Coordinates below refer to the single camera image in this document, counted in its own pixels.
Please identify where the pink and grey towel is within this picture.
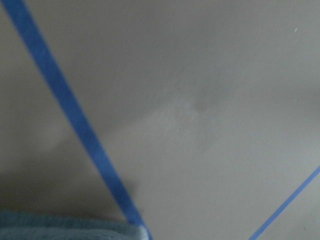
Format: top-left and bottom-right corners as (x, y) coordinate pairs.
(0, 210), (150, 240)

